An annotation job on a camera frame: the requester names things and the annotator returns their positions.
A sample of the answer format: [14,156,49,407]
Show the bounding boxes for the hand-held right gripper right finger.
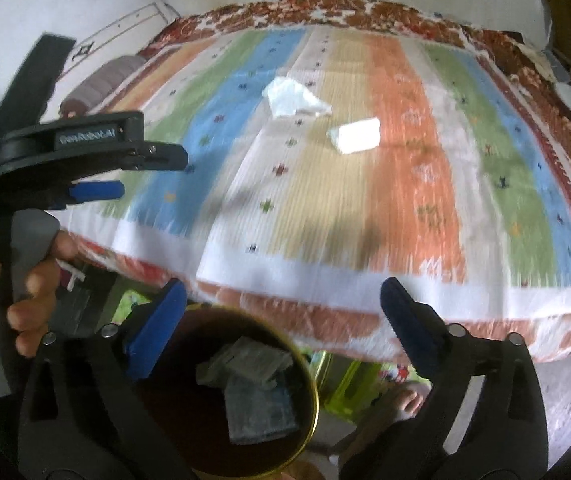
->
[338,276,549,480]

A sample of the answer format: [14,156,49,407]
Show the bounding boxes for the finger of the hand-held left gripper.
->
[62,180,126,208]
[132,141,189,172]

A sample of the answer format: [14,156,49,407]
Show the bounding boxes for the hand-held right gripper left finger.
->
[18,279,201,480]

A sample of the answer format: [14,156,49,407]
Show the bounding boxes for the clear crinkled plastic bag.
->
[195,336,293,391]

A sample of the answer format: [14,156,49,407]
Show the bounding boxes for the dark bin with gold rim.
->
[135,304,321,480]

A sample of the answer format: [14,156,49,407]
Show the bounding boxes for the white printed plastic bag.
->
[224,377,299,446]

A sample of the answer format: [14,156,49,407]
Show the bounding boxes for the person's left hand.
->
[0,220,81,358]

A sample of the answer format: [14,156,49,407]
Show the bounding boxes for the striped colourful bedsheet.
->
[60,0,571,366]

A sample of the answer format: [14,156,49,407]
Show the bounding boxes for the green plastic stool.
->
[323,355,396,423]

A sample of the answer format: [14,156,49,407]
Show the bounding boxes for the grey bolster pillow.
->
[60,55,148,118]

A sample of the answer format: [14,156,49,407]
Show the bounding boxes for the striped colourful blanket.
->
[60,25,571,321]

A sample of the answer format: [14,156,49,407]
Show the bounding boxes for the crumpled white tissue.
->
[262,77,333,120]

